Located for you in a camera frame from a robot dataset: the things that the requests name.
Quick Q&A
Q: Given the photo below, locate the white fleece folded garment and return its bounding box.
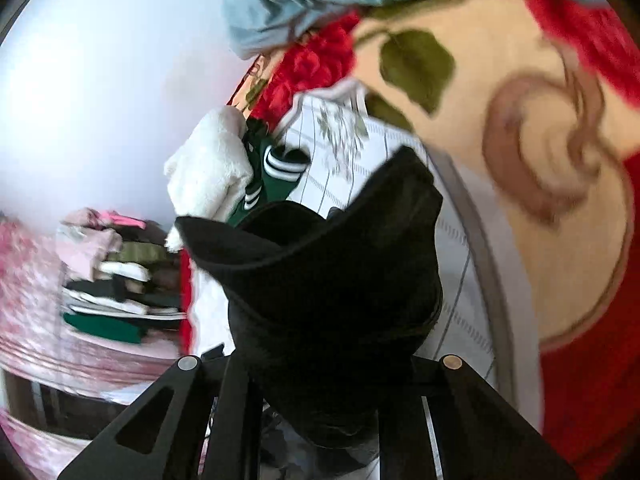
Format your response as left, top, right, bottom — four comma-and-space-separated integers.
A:
163, 105, 254, 222

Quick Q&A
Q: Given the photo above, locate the clothes rack with garments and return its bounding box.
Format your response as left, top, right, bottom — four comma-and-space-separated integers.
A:
1, 217, 184, 440

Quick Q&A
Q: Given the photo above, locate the dark grey black garment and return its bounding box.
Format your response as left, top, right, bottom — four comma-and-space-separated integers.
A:
176, 147, 442, 448

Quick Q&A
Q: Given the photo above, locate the red floral plush blanket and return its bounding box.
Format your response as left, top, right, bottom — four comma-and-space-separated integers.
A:
177, 0, 640, 480

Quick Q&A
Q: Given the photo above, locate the green striped folded garment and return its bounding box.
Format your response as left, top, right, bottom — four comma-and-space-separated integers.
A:
228, 117, 311, 226

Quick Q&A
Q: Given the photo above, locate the white floral checked mat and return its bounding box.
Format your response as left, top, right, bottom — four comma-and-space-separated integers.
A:
192, 79, 519, 480

